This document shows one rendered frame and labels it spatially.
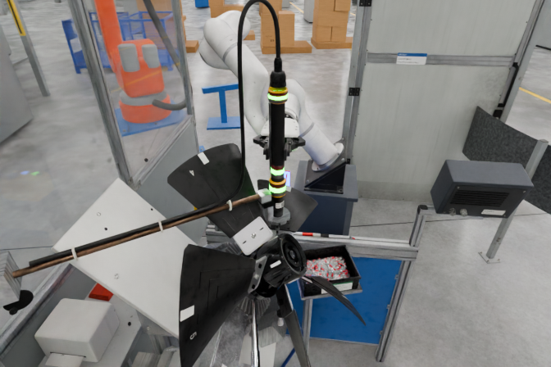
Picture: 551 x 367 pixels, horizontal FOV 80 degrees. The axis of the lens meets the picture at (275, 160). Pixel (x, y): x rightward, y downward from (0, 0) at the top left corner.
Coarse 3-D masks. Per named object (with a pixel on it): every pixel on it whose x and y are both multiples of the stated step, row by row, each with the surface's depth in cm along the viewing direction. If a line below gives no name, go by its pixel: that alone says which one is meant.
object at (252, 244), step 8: (248, 224) 87; (256, 224) 87; (264, 224) 88; (240, 232) 86; (248, 232) 86; (256, 232) 87; (264, 232) 87; (240, 240) 86; (248, 240) 86; (256, 240) 86; (264, 240) 87; (248, 248) 86; (256, 248) 86
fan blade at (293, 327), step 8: (296, 312) 79; (288, 320) 83; (296, 320) 76; (288, 328) 84; (296, 328) 77; (296, 336) 78; (296, 344) 80; (304, 344) 71; (296, 352) 82; (304, 352) 70; (304, 360) 75
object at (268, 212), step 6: (258, 192) 85; (264, 198) 84; (270, 198) 85; (264, 204) 84; (270, 204) 85; (264, 210) 88; (270, 210) 87; (288, 210) 92; (264, 216) 90; (270, 216) 88; (282, 216) 90; (288, 216) 90; (270, 222) 89; (276, 222) 88; (282, 222) 88
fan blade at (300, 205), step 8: (264, 184) 114; (288, 192) 114; (296, 192) 116; (288, 200) 110; (296, 200) 111; (304, 200) 113; (312, 200) 116; (288, 208) 106; (296, 208) 107; (304, 208) 109; (312, 208) 111; (296, 216) 103; (304, 216) 105; (272, 224) 99; (288, 224) 100; (296, 224) 100
